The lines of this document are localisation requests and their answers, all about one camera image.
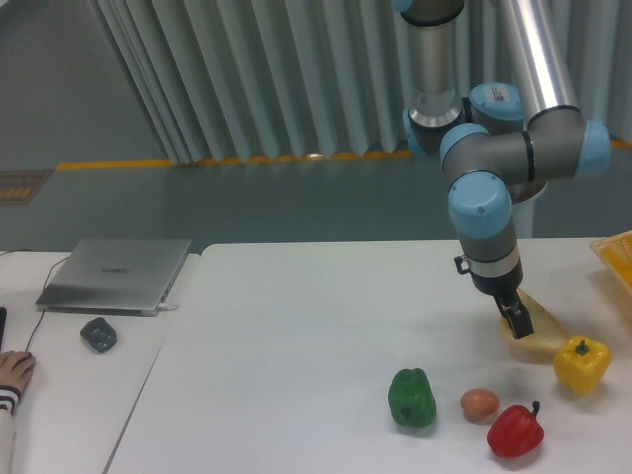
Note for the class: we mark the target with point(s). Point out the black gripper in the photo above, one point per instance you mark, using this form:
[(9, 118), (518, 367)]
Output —
[(500, 280)]

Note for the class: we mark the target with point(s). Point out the triangular toasted bread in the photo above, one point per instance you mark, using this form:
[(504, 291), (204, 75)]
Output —
[(548, 337)]

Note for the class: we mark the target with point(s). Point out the striped sleeve forearm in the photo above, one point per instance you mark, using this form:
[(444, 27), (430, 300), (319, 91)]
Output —
[(9, 400)]

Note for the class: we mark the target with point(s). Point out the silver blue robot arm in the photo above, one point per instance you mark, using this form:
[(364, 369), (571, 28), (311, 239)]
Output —
[(502, 143)]

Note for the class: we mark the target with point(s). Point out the yellow plastic basket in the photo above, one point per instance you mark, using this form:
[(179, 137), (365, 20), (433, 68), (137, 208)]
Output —
[(615, 253)]

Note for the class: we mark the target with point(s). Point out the person's hand on mouse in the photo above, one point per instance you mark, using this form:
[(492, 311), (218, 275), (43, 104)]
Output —
[(16, 370)]

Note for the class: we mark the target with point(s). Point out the yellow bell pepper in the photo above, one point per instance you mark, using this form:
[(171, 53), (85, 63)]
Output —
[(581, 363)]

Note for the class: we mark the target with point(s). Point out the brown egg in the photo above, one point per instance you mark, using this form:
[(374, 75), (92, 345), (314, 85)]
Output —
[(479, 403)]

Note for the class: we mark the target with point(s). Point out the red bell pepper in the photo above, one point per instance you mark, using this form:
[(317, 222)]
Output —
[(516, 431)]

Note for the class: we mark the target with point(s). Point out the green bell pepper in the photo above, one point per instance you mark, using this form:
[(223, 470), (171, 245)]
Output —
[(411, 400)]

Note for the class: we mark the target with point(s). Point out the grey pleated curtain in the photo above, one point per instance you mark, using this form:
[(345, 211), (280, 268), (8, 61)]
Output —
[(241, 79)]

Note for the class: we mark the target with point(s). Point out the silver closed laptop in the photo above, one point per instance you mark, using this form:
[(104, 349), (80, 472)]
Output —
[(116, 276)]

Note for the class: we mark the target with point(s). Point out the small black plastic tray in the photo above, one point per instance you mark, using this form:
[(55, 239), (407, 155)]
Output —
[(99, 335)]

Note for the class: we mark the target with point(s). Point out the black keyboard edge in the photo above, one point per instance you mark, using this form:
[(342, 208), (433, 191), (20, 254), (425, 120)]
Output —
[(3, 321)]

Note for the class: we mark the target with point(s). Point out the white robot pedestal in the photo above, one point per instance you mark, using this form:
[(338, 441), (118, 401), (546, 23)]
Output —
[(530, 207)]

